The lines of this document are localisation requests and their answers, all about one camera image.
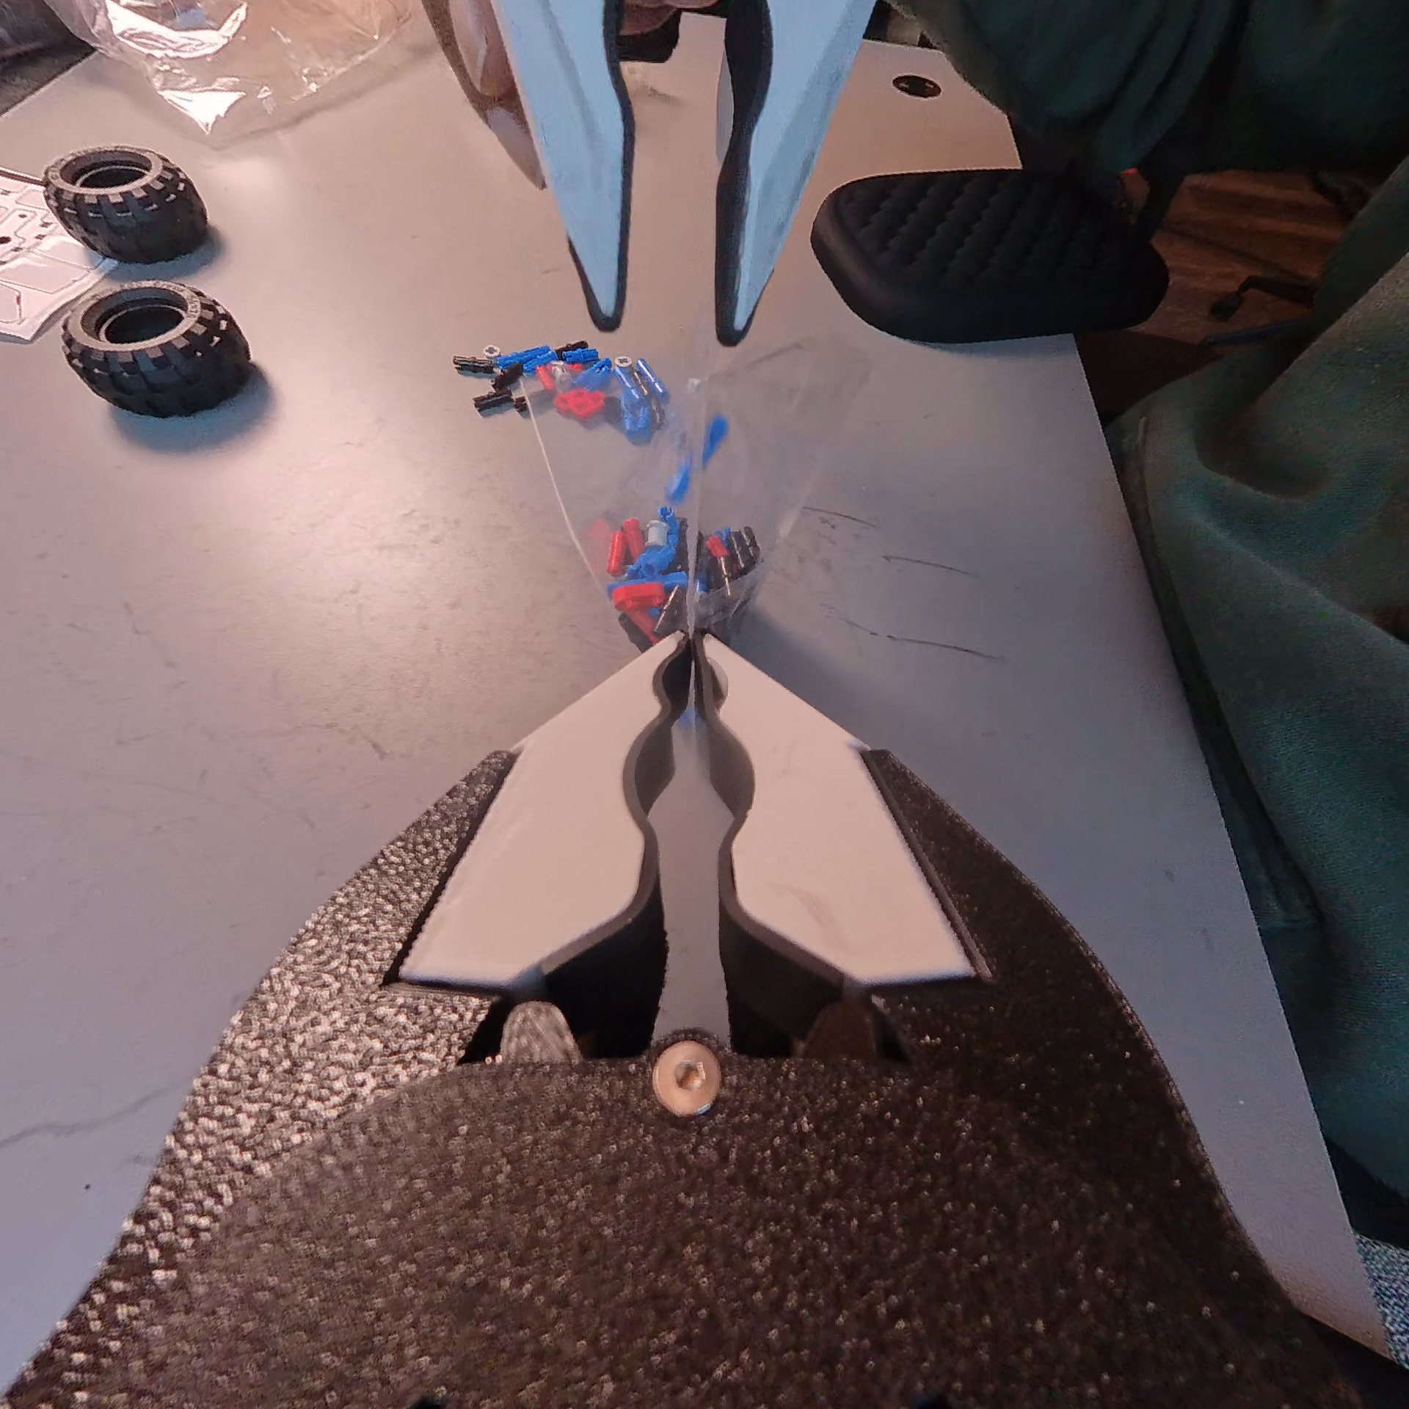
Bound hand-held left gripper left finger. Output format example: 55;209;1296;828
404;639;701;994

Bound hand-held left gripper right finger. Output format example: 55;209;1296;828
701;634;976;987

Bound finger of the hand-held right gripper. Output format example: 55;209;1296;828
714;0;877;345
490;0;640;332

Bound large pile of toy pins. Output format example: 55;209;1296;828
456;340;669;446

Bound clear plastic bag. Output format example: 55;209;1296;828
518;327;874;652
45;0;424;137

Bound small cluster of toy pins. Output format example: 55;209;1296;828
599;410;765;645

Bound black toy tyre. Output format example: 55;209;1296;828
42;145;213;264
62;280;253;419

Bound person's right forearm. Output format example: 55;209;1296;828
880;0;1409;199

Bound grey desk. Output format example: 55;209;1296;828
0;0;1389;1367

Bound person's right hand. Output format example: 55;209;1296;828
448;0;547;187

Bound black padded armrest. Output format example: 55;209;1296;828
810;169;1171;345

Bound crumpled clear plastic bag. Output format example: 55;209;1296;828
45;0;424;137

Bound white sticker sheet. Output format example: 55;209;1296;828
0;169;107;345

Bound person's blue jeans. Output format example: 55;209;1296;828
1355;1232;1409;1377

